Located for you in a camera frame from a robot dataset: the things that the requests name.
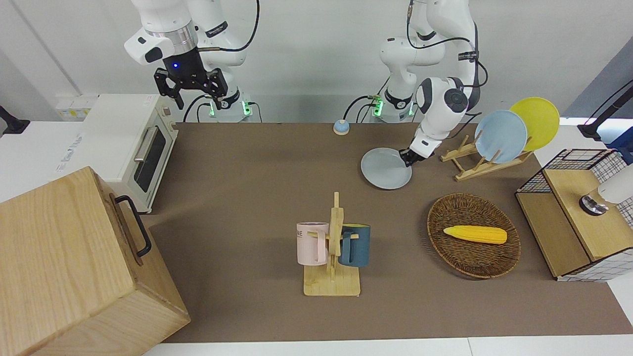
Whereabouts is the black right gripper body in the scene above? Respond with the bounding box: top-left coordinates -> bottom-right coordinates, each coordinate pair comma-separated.
162,44 -> 211,92

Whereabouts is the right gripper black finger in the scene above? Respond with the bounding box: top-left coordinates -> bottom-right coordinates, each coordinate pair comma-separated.
207,68 -> 229,110
153,68 -> 185,110

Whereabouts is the gray round plate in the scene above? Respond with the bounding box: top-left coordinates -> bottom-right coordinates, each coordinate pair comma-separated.
361,147 -> 412,190

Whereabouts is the light blue plate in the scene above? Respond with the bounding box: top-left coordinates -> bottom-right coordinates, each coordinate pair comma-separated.
474,110 -> 528,164

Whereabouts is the yellow plate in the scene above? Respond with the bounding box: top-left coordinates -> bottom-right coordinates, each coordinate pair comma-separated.
509,97 -> 560,152

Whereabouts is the wooden dish rack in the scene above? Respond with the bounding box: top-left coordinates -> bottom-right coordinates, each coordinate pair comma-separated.
440,134 -> 535,182

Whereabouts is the white toaster oven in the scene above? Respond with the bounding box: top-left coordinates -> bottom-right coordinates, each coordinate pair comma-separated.
54,94 -> 179,214

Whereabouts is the yellow corn cob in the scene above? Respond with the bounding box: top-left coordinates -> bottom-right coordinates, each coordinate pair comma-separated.
443,225 -> 508,245

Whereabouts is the dark teal mug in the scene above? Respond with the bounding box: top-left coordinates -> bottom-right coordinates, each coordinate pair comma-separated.
338,224 -> 371,268

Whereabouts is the brown wicker basket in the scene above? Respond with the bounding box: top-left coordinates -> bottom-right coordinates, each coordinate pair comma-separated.
427,193 -> 521,279

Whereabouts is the brown table mat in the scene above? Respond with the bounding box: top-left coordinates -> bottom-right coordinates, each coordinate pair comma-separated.
146,122 -> 633,343

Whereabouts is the pink mug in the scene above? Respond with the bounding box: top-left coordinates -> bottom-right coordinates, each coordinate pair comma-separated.
296,222 -> 331,266

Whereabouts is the wooden mug rack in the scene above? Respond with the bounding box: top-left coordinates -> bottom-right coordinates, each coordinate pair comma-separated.
303,192 -> 362,297

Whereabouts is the white cylinder with metal end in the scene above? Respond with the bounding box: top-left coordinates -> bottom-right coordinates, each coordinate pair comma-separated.
580,163 -> 633,217

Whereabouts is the light wooden drawer cabinet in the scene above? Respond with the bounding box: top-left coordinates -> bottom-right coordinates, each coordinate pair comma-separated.
0,166 -> 191,356

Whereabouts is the blue box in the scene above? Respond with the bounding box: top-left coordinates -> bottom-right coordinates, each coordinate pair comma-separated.
607,126 -> 633,166

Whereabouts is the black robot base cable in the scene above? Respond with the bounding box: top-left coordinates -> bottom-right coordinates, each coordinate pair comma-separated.
343,91 -> 387,123
182,94 -> 213,123

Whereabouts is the toaster oven door handle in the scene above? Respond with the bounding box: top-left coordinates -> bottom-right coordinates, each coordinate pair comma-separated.
134,126 -> 159,163

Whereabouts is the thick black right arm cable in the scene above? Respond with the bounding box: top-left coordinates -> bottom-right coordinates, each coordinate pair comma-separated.
198,0 -> 261,53

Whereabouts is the white wall outlet box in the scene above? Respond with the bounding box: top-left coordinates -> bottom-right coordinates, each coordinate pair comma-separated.
56,95 -> 98,121

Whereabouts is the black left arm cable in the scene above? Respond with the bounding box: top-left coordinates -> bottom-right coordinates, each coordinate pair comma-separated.
406,0 -> 490,89

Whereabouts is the black cabinet drawer handle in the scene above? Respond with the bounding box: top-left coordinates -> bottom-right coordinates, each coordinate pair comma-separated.
115,195 -> 152,258

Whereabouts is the black wire wooden shelf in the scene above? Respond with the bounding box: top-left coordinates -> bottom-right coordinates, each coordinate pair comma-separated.
514,148 -> 633,283

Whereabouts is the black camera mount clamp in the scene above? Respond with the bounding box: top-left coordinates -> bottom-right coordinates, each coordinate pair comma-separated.
0,105 -> 30,136
576,79 -> 633,140

